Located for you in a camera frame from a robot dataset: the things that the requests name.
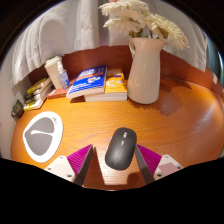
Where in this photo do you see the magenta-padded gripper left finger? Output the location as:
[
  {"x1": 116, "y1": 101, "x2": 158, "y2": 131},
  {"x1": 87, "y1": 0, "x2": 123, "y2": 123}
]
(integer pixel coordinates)
[{"x1": 43, "y1": 143, "x2": 94, "y2": 187}]

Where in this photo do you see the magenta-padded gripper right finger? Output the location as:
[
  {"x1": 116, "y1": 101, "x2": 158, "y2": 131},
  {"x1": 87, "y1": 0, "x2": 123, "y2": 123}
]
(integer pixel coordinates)
[{"x1": 134, "y1": 144, "x2": 184, "y2": 185}]

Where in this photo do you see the black computer mouse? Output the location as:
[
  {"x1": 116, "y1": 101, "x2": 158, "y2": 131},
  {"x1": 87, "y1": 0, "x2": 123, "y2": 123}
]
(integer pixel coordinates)
[{"x1": 104, "y1": 127, "x2": 138, "y2": 171}]

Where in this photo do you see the white grey mouse pad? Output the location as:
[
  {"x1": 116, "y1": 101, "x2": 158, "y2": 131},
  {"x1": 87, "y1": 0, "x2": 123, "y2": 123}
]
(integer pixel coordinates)
[{"x1": 22, "y1": 110, "x2": 64, "y2": 164}]

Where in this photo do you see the yellow white book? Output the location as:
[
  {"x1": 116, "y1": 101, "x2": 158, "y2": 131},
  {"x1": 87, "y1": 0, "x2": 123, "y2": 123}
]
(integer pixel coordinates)
[{"x1": 23, "y1": 94, "x2": 53, "y2": 112}]

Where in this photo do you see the black spine book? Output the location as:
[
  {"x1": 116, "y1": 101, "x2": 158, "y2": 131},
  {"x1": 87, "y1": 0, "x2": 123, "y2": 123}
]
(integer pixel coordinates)
[
  {"x1": 23, "y1": 89, "x2": 54, "y2": 106},
  {"x1": 23, "y1": 84, "x2": 54, "y2": 101}
]

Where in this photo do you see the dark red book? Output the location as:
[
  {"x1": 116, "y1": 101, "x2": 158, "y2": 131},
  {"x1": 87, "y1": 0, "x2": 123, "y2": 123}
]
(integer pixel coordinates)
[{"x1": 46, "y1": 78, "x2": 76, "y2": 100}]

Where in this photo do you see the green black mug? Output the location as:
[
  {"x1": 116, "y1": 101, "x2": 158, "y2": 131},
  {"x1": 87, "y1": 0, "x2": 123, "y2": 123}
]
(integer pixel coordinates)
[{"x1": 10, "y1": 99, "x2": 25, "y2": 121}]

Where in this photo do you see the yellow black cover book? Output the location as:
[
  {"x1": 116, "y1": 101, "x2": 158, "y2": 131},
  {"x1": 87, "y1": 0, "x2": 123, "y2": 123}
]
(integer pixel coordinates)
[{"x1": 25, "y1": 77, "x2": 52, "y2": 96}]

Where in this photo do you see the clear spray bottle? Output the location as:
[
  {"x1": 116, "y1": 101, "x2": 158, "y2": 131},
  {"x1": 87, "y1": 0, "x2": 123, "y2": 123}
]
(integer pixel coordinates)
[{"x1": 57, "y1": 61, "x2": 71, "y2": 90}]

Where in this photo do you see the cream ceramic pitcher vase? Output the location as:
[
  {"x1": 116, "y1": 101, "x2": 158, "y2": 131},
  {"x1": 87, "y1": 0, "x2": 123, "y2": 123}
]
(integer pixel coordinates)
[{"x1": 126, "y1": 37, "x2": 169, "y2": 105}]

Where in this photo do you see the orange cover book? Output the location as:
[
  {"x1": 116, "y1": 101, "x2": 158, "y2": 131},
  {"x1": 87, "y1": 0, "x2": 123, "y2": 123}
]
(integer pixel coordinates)
[{"x1": 83, "y1": 68, "x2": 129, "y2": 103}]

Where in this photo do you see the cream lidded tumbler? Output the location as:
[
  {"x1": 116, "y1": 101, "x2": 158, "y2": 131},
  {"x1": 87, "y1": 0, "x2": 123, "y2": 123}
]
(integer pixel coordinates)
[{"x1": 44, "y1": 55, "x2": 64, "y2": 90}]

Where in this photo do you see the window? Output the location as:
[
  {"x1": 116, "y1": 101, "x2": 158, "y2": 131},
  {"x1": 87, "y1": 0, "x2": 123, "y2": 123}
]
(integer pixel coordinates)
[{"x1": 206, "y1": 36, "x2": 224, "y2": 88}]

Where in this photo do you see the white pleated curtain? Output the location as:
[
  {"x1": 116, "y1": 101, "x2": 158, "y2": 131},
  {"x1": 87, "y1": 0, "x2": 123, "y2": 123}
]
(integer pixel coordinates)
[{"x1": 8, "y1": 0, "x2": 209, "y2": 89}]

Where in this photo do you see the white flower bouquet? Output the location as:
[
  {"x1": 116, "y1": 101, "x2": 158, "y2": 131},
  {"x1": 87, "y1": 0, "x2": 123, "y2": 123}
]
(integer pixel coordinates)
[{"x1": 98, "y1": 0, "x2": 190, "y2": 52}]

